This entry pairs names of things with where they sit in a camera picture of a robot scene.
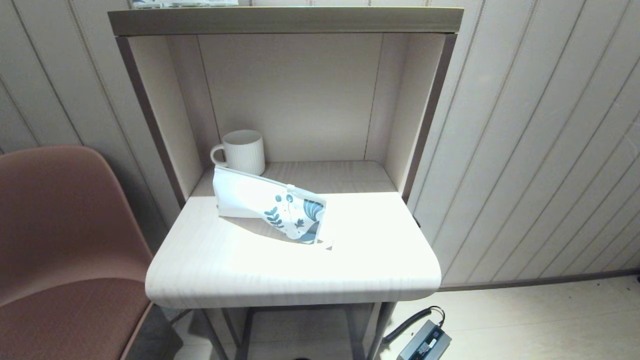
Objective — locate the brown upholstered chair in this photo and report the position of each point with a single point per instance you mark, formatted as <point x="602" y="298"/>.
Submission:
<point x="65" y="240"/>

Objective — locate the white floral plastic bag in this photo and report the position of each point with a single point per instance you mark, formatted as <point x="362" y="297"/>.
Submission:
<point x="250" y="200"/>

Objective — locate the grey black power adapter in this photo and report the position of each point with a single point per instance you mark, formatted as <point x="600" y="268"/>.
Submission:
<point x="425" y="342"/>

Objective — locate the light wooden shelf desk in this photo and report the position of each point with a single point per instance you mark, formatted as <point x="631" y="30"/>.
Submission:
<point x="300" y="270"/>

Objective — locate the white ribbed ceramic mug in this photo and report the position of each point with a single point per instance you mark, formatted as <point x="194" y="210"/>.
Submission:
<point x="245" y="152"/>

